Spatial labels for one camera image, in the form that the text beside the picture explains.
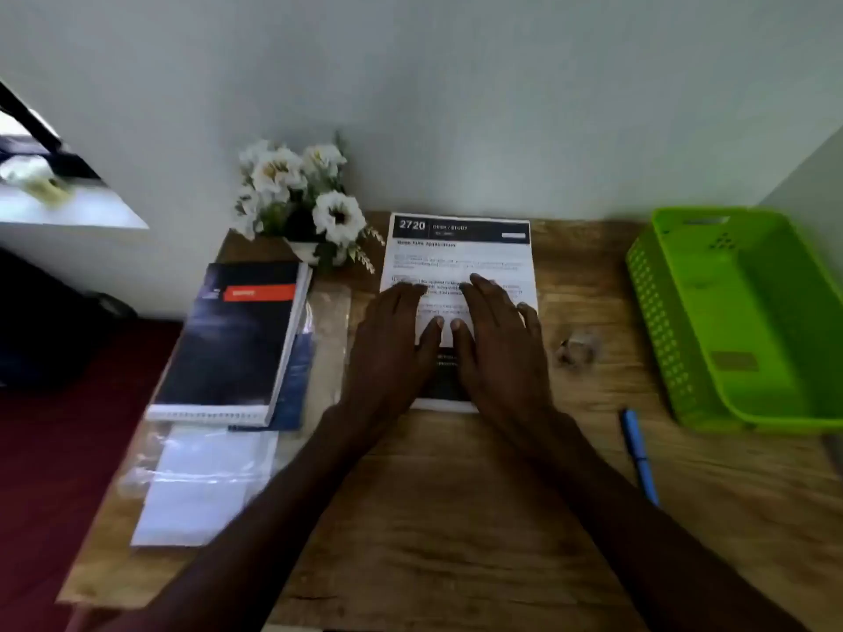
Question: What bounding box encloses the person's left hand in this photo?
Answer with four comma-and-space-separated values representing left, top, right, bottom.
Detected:
327, 281, 446, 436

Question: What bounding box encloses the person's right hand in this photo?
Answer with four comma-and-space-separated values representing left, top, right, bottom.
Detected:
450, 273, 558, 445

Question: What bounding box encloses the clear plastic sleeve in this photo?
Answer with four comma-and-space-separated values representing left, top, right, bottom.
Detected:
117, 282, 351, 549

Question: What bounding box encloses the printed sheet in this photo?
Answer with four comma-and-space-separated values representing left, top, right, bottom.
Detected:
378, 212, 540, 414

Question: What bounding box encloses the green plastic basket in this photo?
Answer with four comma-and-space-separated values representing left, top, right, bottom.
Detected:
625, 206, 843, 434

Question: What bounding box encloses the person's left forearm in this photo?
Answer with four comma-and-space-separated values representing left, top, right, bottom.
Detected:
98, 407, 396, 632

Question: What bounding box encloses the person's right forearm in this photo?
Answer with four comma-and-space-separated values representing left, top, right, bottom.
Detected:
494, 407, 811, 632

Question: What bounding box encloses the blue book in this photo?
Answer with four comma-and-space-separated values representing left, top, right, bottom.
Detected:
230, 332, 316, 432

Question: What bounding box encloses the white flower plant in pot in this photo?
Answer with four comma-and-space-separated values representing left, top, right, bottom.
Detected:
230, 139, 386, 274

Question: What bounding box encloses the black spiral notebook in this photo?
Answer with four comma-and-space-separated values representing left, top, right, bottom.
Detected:
146, 261, 314, 427

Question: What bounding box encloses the blue pen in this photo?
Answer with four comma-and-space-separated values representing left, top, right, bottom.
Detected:
618, 407, 659, 507

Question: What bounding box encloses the black backpack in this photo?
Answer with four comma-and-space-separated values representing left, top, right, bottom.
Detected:
0, 249, 140, 389

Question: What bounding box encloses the white window sill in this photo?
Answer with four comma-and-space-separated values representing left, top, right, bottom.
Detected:
0, 180, 149, 231

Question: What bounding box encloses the small cream jar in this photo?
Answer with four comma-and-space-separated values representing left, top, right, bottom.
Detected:
19, 170, 70, 205

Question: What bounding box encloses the black window grille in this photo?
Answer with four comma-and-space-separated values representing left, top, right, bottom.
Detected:
0, 82, 100, 185

